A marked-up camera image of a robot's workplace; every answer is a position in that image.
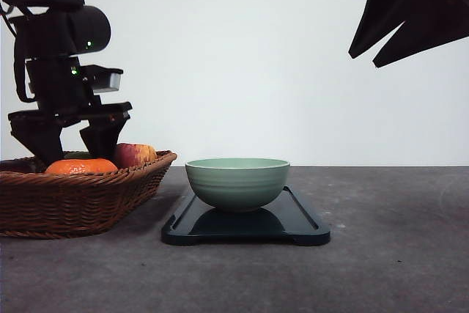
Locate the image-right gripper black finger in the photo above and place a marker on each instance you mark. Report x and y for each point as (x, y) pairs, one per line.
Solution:
(433, 23)
(380, 17)

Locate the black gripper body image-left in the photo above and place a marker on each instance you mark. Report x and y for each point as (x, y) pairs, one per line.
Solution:
(63, 97)

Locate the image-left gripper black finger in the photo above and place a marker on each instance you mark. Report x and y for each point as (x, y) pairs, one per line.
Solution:
(101, 136)
(44, 143)

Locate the green ceramic bowl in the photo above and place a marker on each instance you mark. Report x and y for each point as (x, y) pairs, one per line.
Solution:
(236, 184)

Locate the brown wicker basket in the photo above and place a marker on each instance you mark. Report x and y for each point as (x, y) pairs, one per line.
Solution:
(58, 206)

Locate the dark green avocado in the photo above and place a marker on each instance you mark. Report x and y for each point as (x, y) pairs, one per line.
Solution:
(77, 155)

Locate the dark purple fruit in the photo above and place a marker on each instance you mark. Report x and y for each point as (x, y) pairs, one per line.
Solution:
(20, 165)

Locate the red yellow apple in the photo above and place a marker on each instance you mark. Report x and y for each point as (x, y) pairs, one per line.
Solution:
(130, 154)

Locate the orange tangerine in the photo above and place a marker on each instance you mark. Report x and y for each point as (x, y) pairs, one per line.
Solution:
(83, 165)

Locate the dark rectangular tray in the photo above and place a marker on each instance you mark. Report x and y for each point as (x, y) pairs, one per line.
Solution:
(287, 219)

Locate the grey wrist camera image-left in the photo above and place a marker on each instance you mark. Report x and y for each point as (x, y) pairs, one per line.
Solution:
(103, 79)

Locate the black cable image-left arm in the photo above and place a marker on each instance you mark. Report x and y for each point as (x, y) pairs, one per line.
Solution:
(15, 56)

